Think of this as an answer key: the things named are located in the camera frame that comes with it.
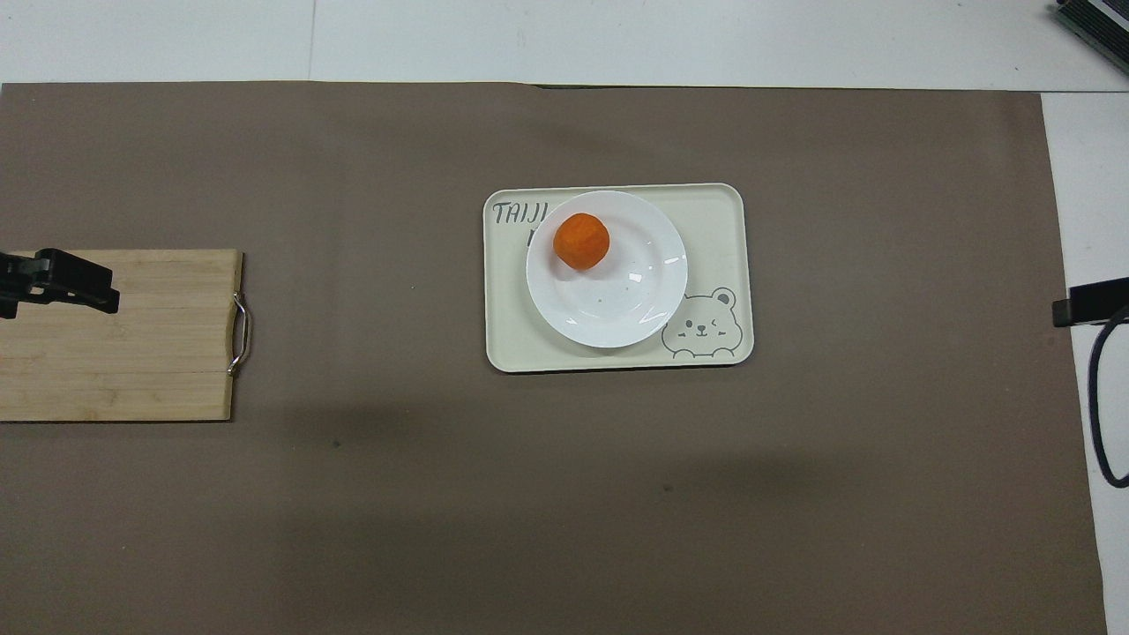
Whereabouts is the white round plate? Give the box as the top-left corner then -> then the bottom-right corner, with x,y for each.
526,190 -> 689,349

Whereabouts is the orange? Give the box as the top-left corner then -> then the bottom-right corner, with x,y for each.
553,213 -> 611,270

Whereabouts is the cream tray with bear drawing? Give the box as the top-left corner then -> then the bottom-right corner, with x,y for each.
482,183 -> 756,374

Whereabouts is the dark device corner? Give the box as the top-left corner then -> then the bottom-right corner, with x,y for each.
1055,0 -> 1129,56

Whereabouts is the wooden cutting board, metal handle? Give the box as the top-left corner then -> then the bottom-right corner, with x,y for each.
0,249 -> 252,423

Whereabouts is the black cable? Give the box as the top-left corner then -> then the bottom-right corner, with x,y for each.
1088,304 -> 1129,489

